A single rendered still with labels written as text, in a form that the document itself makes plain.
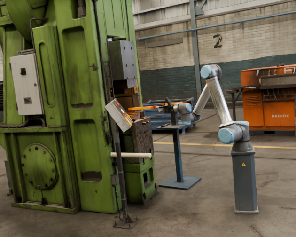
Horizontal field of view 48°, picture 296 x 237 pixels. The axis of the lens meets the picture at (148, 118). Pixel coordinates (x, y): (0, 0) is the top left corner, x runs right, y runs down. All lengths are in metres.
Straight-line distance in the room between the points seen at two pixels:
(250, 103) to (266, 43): 4.29
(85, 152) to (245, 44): 8.02
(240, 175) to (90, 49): 1.87
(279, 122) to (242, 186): 3.42
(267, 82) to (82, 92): 3.82
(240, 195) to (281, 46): 7.69
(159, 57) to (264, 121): 6.31
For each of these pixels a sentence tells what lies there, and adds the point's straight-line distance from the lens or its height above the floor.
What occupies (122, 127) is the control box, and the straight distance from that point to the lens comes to 2.89.
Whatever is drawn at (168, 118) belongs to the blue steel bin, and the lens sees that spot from 7.30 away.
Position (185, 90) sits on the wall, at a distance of 11.66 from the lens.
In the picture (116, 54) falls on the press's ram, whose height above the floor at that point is 1.63.
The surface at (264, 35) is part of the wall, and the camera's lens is 10.69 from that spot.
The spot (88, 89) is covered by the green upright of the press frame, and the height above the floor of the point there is 1.31.
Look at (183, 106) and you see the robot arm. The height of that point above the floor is 1.04.
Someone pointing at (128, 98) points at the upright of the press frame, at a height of 1.13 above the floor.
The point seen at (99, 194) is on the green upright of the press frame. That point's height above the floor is 0.21.
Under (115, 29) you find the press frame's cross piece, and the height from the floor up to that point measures 1.90.
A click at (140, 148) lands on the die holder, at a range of 3.56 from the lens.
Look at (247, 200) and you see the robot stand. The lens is 3.33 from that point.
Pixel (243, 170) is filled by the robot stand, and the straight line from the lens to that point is 3.23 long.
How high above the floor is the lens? 1.43
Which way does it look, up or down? 8 degrees down
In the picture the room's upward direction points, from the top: 6 degrees counter-clockwise
